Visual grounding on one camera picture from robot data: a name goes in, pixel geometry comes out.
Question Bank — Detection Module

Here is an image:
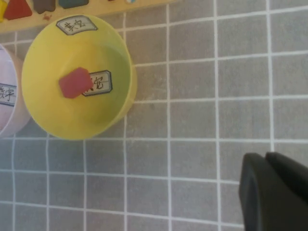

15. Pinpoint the dark blue square piece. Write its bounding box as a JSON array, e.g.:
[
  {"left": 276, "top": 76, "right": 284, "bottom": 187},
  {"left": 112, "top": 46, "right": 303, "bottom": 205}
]
[{"left": 58, "top": 0, "right": 89, "bottom": 9}]

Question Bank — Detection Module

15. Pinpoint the light pink plastic bowl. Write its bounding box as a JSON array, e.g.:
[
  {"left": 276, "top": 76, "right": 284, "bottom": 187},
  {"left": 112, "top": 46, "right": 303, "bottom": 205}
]
[{"left": 0, "top": 43, "right": 32, "bottom": 138}]

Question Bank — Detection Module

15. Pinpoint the grey checked tablecloth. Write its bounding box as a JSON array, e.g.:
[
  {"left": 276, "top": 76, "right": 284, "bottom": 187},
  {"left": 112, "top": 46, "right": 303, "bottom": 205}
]
[{"left": 0, "top": 0, "right": 308, "bottom": 231}]

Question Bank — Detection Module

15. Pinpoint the brown star piece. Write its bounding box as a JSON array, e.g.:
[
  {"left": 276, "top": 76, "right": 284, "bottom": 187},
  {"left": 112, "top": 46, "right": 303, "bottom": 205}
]
[{"left": 32, "top": 0, "right": 61, "bottom": 13}]

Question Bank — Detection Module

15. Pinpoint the yellow plastic bowl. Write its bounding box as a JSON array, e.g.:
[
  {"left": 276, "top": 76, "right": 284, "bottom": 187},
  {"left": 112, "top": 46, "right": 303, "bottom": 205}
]
[{"left": 21, "top": 14, "right": 138, "bottom": 141}]

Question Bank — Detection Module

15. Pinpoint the red rectangle puzzle piece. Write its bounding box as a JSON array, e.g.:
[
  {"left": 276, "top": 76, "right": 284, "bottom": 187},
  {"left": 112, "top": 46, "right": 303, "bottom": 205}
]
[{"left": 58, "top": 67, "right": 94, "bottom": 99}]

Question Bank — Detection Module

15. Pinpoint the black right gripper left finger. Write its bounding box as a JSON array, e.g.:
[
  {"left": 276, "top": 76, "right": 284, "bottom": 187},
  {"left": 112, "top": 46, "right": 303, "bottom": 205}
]
[{"left": 238, "top": 153, "right": 286, "bottom": 231}]

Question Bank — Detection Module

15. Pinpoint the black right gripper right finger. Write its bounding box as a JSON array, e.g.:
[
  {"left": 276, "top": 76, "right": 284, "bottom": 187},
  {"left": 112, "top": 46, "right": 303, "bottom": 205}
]
[{"left": 265, "top": 151, "right": 308, "bottom": 231}]

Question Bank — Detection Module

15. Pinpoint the red triangle piece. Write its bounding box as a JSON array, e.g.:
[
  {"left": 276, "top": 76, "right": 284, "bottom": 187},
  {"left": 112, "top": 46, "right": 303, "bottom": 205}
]
[{"left": 3, "top": 0, "right": 33, "bottom": 21}]

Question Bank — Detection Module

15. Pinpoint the colourful wooden puzzle board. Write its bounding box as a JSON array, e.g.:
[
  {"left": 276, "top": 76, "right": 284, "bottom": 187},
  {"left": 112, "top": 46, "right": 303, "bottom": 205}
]
[{"left": 0, "top": 0, "right": 180, "bottom": 33}]

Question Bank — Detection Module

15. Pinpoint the yellow pentagon piece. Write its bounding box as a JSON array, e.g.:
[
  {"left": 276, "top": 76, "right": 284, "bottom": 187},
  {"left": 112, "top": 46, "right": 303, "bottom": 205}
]
[{"left": 0, "top": 0, "right": 8, "bottom": 23}]

